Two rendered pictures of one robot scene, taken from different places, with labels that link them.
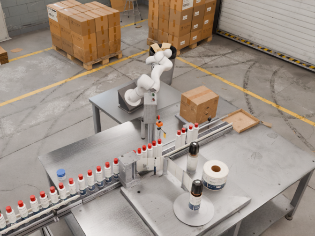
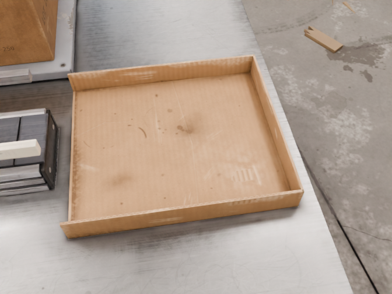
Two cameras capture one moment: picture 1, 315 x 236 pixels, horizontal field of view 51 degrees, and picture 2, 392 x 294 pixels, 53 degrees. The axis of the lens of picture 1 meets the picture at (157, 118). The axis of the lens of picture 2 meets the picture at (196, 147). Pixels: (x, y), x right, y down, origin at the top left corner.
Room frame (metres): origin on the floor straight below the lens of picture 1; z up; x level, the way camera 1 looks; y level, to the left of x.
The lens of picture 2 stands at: (2.47, -1.06, 1.30)
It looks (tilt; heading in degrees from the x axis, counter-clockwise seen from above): 54 degrees down; 28
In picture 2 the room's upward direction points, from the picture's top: straight up
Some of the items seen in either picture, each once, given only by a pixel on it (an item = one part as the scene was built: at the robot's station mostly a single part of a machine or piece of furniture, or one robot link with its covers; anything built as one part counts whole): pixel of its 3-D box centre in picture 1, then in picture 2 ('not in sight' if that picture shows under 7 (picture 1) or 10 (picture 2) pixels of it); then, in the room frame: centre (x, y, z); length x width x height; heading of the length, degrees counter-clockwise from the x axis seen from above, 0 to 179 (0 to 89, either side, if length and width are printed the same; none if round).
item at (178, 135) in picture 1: (178, 139); not in sight; (2.25, -0.20, 0.98); 0.05 x 0.05 x 0.20
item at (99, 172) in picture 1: (99, 176); not in sight; (1.77, 0.43, 0.98); 0.05 x 0.05 x 0.20
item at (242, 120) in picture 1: (240, 120); (173, 134); (2.76, -0.87, 0.85); 0.30 x 0.26 x 0.04; 127
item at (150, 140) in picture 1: (151, 122); not in sight; (2.25, 0.05, 1.16); 0.04 x 0.04 x 0.67; 37
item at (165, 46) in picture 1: (163, 54); not in sight; (4.97, -0.05, 0.50); 0.42 x 0.41 x 0.28; 135
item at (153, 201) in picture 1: (185, 195); not in sight; (1.73, -0.25, 0.86); 0.80 x 0.67 x 0.05; 127
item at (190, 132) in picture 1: (190, 134); not in sight; (2.33, -0.30, 0.98); 0.05 x 0.05 x 0.20
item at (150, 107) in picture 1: (150, 107); not in sight; (2.16, 0.06, 1.38); 0.17 x 0.10 x 0.19; 2
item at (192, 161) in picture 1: (192, 157); not in sight; (1.98, -0.31, 1.03); 0.09 x 0.09 x 0.30
